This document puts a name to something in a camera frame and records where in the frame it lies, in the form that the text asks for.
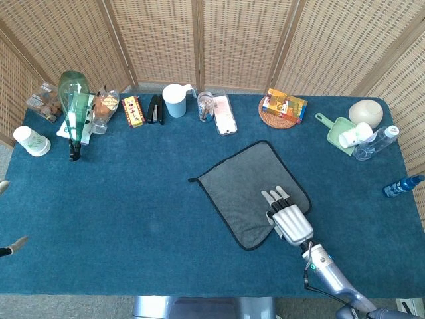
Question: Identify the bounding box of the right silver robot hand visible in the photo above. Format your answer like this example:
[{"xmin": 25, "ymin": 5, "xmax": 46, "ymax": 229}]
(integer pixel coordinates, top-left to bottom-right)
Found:
[{"xmin": 261, "ymin": 185, "xmax": 315, "ymax": 247}]

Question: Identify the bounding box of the clear plastic water bottle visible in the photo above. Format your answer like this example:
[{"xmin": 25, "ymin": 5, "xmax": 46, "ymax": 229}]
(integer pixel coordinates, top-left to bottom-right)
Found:
[{"xmin": 353, "ymin": 124, "xmax": 399, "ymax": 162}]

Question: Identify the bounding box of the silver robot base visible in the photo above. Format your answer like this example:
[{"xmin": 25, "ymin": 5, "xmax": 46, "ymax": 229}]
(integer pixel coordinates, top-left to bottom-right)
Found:
[{"xmin": 131, "ymin": 296, "xmax": 276, "ymax": 319}]

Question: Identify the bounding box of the blue table cloth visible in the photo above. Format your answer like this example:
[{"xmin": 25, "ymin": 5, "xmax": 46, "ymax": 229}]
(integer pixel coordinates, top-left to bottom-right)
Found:
[{"xmin": 0, "ymin": 93, "xmax": 425, "ymax": 298}]

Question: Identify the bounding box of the round woven coaster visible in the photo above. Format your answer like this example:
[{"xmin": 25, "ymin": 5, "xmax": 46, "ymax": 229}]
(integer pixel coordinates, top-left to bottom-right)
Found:
[{"xmin": 258, "ymin": 96, "xmax": 299, "ymax": 128}]

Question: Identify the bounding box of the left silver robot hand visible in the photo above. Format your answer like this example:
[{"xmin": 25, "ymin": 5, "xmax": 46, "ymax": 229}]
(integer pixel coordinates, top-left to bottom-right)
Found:
[{"xmin": 0, "ymin": 180, "xmax": 29, "ymax": 257}]

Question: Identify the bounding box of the small white paper cup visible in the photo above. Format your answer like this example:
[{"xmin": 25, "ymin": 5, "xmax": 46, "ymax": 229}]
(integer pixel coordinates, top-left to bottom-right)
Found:
[{"xmin": 338, "ymin": 122, "xmax": 374, "ymax": 148}]

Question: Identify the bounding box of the white floor box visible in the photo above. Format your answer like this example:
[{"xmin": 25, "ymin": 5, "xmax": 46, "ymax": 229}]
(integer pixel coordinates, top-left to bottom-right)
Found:
[{"xmin": 396, "ymin": 297, "xmax": 425, "ymax": 313}]

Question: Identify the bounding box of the woven bamboo folding screen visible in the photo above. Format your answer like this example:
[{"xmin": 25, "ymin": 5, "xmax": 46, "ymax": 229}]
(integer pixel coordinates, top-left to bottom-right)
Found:
[{"xmin": 0, "ymin": 0, "xmax": 425, "ymax": 233}]

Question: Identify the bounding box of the orange yellow printed box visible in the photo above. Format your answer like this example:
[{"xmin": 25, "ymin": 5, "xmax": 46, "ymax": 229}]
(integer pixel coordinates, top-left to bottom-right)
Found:
[{"xmin": 261, "ymin": 88, "xmax": 309, "ymax": 124}]

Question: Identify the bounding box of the light green dustpan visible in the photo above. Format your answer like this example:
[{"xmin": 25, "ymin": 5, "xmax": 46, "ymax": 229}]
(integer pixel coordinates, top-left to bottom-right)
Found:
[{"xmin": 315, "ymin": 112, "xmax": 359, "ymax": 156}]

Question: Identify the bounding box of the white green printed paper cup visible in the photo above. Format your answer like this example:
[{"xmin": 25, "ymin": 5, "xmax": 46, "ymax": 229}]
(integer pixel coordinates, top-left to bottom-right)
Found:
[{"xmin": 13, "ymin": 126, "xmax": 52, "ymax": 157}]

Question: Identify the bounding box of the small red yellow box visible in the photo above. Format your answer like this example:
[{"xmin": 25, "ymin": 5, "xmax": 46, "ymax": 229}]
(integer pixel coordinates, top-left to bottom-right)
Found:
[{"xmin": 121, "ymin": 95, "xmax": 146, "ymax": 129}]

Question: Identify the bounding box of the clear bag of bread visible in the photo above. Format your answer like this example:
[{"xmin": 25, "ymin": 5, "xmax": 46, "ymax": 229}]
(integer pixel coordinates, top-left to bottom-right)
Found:
[{"xmin": 89, "ymin": 84, "xmax": 120, "ymax": 135}]

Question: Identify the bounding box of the clear jar of pencils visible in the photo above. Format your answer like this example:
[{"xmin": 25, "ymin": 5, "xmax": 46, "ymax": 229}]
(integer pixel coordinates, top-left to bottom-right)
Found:
[{"xmin": 197, "ymin": 91, "xmax": 215, "ymax": 123}]

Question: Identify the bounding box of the light blue mug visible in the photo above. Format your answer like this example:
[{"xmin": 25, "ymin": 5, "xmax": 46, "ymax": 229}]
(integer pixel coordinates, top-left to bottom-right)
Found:
[{"xmin": 161, "ymin": 83, "xmax": 197, "ymax": 118}]

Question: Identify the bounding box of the beige bowl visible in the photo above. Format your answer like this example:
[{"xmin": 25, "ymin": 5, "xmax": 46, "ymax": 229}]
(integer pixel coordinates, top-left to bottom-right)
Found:
[{"xmin": 348, "ymin": 99, "xmax": 384, "ymax": 130}]

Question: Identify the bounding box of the pink phone in clear case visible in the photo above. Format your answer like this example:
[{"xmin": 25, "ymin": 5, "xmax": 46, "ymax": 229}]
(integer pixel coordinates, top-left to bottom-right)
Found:
[{"xmin": 212, "ymin": 94, "xmax": 238, "ymax": 136}]

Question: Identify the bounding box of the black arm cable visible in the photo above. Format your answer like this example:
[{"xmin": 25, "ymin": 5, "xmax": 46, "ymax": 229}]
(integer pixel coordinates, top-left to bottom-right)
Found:
[{"xmin": 303, "ymin": 268, "xmax": 355, "ymax": 308}]

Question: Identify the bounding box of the black arm strap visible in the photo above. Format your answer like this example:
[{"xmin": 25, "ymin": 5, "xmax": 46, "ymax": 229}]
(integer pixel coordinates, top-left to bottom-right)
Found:
[{"xmin": 345, "ymin": 305, "xmax": 366, "ymax": 319}]

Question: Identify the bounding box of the black stapler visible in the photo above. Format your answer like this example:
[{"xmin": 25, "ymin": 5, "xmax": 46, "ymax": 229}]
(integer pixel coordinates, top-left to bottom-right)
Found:
[{"xmin": 147, "ymin": 94, "xmax": 165, "ymax": 126}]

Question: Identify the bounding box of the grey blue-backed cloth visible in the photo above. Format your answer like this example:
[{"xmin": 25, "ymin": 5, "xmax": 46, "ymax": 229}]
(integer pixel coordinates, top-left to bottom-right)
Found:
[{"xmin": 187, "ymin": 139, "xmax": 313, "ymax": 251}]

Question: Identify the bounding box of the blue plastic bottle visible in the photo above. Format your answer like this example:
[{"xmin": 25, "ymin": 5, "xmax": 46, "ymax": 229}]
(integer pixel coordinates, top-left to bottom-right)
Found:
[{"xmin": 381, "ymin": 175, "xmax": 425, "ymax": 199}]

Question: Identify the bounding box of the white green packet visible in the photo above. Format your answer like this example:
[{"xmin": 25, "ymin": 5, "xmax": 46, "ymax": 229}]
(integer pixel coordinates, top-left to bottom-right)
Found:
[{"xmin": 55, "ymin": 118, "xmax": 92, "ymax": 146}]

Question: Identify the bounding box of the green spray bottle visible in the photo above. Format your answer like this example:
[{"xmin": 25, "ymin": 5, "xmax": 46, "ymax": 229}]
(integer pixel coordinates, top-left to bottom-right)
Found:
[{"xmin": 58, "ymin": 70, "xmax": 91, "ymax": 163}]

